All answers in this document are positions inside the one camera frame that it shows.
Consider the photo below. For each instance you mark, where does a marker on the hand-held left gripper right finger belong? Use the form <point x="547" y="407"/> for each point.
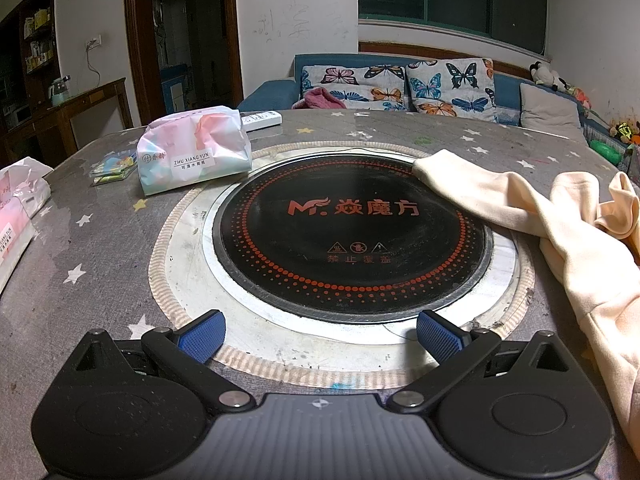
<point x="437" y="335"/>

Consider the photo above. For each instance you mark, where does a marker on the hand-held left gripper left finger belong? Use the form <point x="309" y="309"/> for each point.
<point x="202" y="332"/>

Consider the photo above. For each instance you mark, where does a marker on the cream sweatshirt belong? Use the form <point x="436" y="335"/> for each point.
<point x="575" y="260"/>

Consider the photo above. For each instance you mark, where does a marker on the grey star-print table cover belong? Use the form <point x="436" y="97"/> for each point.
<point x="100" y="270"/>

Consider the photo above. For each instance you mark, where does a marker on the black round induction cooktop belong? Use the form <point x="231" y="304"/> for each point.
<point x="350" y="240"/>

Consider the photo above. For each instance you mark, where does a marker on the pastel tissue pack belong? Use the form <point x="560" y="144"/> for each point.
<point x="15" y="240"/>
<point x="190" y="160"/>

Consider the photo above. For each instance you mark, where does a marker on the small colourful clear packet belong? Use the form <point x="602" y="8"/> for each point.
<point x="115" y="167"/>

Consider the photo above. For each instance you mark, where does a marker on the white power strip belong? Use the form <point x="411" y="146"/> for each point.
<point x="262" y="120"/>

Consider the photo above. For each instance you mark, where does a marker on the blue corner sofa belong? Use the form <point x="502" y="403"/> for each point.
<point x="270" y="92"/>

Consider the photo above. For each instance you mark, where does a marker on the butterfly-print pillow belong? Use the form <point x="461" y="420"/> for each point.
<point x="350" y="82"/>
<point x="450" y="85"/>

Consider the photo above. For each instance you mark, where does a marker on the green round toy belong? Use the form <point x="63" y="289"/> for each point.
<point x="607" y="149"/>

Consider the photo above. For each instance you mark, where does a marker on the grey pillow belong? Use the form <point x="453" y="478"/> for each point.
<point x="547" y="107"/>

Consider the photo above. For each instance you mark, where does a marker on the wooden side desk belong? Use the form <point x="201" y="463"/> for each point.
<point x="75" y="105"/>

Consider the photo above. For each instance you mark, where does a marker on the pink cloth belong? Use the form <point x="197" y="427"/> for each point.
<point x="320" y="99"/>

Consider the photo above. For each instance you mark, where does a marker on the yellow black toy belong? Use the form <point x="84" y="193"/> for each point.
<point x="625" y="131"/>

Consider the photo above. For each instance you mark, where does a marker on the orange plush toy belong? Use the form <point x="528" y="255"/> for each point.
<point x="579" y="96"/>

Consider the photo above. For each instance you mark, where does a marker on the pale green kettle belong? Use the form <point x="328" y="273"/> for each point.
<point x="59" y="92"/>

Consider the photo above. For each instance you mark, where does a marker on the black and white plush toy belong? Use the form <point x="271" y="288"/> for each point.
<point x="542" y="75"/>

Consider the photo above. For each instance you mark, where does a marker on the wooden shelf cabinet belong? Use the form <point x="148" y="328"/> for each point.
<point x="30" y="85"/>

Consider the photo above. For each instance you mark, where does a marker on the row of small shelf boxes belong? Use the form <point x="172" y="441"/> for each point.
<point x="37" y="17"/>

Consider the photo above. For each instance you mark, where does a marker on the wooden door frame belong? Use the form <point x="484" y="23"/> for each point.
<point x="131" y="35"/>

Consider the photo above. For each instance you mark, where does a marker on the white wall socket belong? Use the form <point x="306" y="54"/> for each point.
<point x="94" y="42"/>

